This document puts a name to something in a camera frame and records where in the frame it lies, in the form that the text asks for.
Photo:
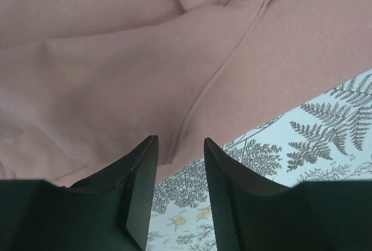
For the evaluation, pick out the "floral patterned table mat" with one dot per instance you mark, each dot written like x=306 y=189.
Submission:
x=325 y=139

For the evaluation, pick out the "pink t shirt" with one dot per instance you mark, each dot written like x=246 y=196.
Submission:
x=83 y=82

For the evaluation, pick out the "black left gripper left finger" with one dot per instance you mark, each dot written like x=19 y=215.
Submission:
x=109 y=210

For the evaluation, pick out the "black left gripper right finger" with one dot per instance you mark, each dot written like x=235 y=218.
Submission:
x=251 y=212

